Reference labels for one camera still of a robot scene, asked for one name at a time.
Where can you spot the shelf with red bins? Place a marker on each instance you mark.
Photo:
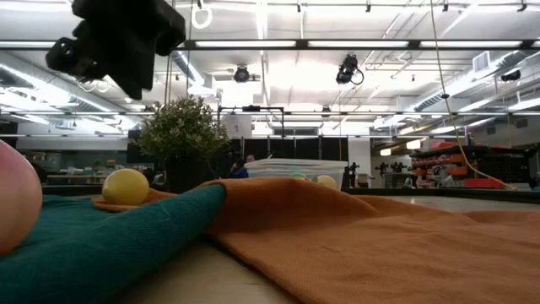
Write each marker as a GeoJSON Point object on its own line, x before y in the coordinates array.
{"type": "Point", "coordinates": [464, 164]}

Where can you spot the black overhead camera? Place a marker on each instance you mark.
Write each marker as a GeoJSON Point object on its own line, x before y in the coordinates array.
{"type": "Point", "coordinates": [347, 69]}

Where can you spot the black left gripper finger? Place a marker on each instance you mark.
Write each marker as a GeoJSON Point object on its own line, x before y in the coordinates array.
{"type": "Point", "coordinates": [131, 72]}

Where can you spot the round black ceiling fixture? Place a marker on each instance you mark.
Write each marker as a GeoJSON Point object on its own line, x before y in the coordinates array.
{"type": "Point", "coordinates": [241, 74]}

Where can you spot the black overhead frame beam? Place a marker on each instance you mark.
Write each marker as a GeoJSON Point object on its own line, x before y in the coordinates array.
{"type": "Point", "coordinates": [304, 44]}

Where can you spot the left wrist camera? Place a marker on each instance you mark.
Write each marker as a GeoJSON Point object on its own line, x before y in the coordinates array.
{"type": "Point", "coordinates": [71, 57]}

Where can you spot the pink toy peach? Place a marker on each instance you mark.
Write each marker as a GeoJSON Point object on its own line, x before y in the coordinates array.
{"type": "Point", "coordinates": [17, 198]}

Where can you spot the person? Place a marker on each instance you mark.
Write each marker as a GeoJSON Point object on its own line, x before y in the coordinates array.
{"type": "Point", "coordinates": [239, 171]}

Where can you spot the black partition panel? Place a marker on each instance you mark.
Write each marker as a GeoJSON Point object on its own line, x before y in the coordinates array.
{"type": "Point", "coordinates": [304, 150]}

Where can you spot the green toy pear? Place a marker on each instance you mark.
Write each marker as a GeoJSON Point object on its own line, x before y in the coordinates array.
{"type": "Point", "coordinates": [298, 175]}

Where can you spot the yellow toy lemon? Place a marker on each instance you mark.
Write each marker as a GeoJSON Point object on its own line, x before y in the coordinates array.
{"type": "Point", "coordinates": [125, 187]}
{"type": "Point", "coordinates": [327, 182]}

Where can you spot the orange cloth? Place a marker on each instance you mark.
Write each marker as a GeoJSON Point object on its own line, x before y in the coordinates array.
{"type": "Point", "coordinates": [337, 236]}

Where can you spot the teal cloth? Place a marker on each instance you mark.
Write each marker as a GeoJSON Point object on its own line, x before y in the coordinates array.
{"type": "Point", "coordinates": [84, 245]}

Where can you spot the clear plastic tupperware container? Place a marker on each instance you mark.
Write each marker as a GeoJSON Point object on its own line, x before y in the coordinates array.
{"type": "Point", "coordinates": [295, 166]}

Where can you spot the artificial potted plant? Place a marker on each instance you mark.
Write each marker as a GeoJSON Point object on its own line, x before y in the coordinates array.
{"type": "Point", "coordinates": [181, 131]}

